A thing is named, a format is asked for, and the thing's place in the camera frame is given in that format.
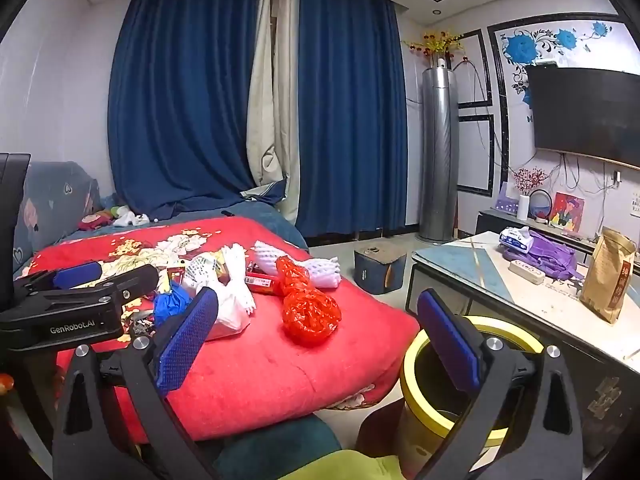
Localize red berry branches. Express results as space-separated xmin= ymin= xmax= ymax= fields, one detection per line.
xmin=512 ymin=167 xmax=548 ymax=196

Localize black television cabinet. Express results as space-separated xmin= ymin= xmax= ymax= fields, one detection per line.
xmin=475 ymin=208 xmax=640 ymax=266

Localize blue flower wall decal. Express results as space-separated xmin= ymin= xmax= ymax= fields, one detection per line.
xmin=502 ymin=20 xmax=613 ymax=111

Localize red floral blanket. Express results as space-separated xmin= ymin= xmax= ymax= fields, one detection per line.
xmin=27 ymin=216 xmax=421 ymax=443

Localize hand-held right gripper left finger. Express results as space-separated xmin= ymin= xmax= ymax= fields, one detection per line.
xmin=52 ymin=286 xmax=221 ymax=480

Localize white foam fruit net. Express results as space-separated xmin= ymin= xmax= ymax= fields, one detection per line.
xmin=220 ymin=243 xmax=257 ymax=311
xmin=252 ymin=240 xmax=283 ymax=273
xmin=299 ymin=256 xmax=342 ymax=291

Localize television cables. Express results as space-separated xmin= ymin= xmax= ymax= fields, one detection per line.
xmin=560 ymin=155 xmax=621 ymax=196

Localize purple box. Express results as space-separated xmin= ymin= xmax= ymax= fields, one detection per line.
xmin=495 ymin=182 xmax=521 ymax=216

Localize blue white tissue pack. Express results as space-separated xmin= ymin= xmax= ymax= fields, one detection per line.
xmin=499 ymin=226 xmax=533 ymax=253

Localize marble top coffee table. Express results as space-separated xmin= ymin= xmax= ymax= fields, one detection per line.
xmin=405 ymin=230 xmax=640 ymax=466

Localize blue plastic bag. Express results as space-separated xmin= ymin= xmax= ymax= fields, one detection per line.
xmin=152 ymin=282 xmax=193 ymax=327

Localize beige curtain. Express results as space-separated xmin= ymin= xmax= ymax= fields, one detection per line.
xmin=245 ymin=0 xmax=301 ymax=226

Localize white power strip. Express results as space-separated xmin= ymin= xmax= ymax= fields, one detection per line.
xmin=509 ymin=258 xmax=546 ymax=286

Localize white plush toy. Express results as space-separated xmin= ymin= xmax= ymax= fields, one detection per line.
xmin=112 ymin=211 xmax=151 ymax=227

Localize brown paper bag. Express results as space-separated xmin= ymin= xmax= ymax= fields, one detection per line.
xmin=580 ymin=226 xmax=637 ymax=324

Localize grey heart print sofa cover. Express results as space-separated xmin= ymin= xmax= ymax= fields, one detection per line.
xmin=12 ymin=160 xmax=101 ymax=273

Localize blue storage stool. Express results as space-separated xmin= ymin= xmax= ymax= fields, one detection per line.
xmin=354 ymin=241 xmax=408 ymax=295

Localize red fruit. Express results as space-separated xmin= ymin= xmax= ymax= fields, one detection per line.
xmin=275 ymin=255 xmax=343 ymax=347

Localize red plush toy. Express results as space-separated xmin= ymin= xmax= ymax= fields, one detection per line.
xmin=77 ymin=212 xmax=113 ymax=231

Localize dark teal cloth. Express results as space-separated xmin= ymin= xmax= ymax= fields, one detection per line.
xmin=215 ymin=415 xmax=341 ymax=480

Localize green fleece clothing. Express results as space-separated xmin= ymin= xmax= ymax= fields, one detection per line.
xmin=280 ymin=450 xmax=401 ymax=480

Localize round black ornament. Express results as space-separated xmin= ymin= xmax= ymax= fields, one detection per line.
xmin=529 ymin=189 xmax=553 ymax=223

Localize yellow red artificial flowers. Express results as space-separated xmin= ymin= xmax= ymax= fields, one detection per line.
xmin=402 ymin=30 xmax=471 ymax=68

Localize colourful painting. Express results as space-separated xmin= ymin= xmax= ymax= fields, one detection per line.
xmin=549 ymin=192 xmax=586 ymax=233

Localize white plastic bag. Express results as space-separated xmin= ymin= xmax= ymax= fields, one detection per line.
xmin=202 ymin=280 xmax=252 ymax=342

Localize purple backpack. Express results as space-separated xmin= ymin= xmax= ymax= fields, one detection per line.
xmin=502 ymin=230 xmax=586 ymax=281

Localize white printed snack packet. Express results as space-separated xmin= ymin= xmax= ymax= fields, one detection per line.
xmin=181 ymin=254 xmax=221 ymax=291

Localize black television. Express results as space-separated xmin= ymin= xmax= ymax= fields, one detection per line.
xmin=525 ymin=62 xmax=640 ymax=171

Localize dark blue quilt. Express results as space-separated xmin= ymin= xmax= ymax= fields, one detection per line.
xmin=65 ymin=199 xmax=310 ymax=253

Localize red box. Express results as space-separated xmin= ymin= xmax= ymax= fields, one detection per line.
xmin=244 ymin=269 xmax=282 ymax=295

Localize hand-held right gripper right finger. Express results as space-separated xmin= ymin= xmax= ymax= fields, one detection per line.
xmin=415 ymin=287 xmax=583 ymax=480

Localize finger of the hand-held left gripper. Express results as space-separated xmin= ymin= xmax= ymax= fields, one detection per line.
xmin=14 ymin=261 xmax=104 ymax=296
xmin=35 ymin=263 xmax=161 ymax=309

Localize blue curtain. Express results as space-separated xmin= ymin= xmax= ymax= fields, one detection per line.
xmin=295 ymin=0 xmax=408 ymax=238
xmin=107 ymin=0 xmax=271 ymax=221

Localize silver tower air conditioner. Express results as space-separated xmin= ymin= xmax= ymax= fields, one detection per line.
xmin=419 ymin=57 xmax=460 ymax=243

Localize yellow rim trash can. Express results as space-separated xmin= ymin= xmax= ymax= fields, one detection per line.
xmin=397 ymin=316 xmax=546 ymax=480

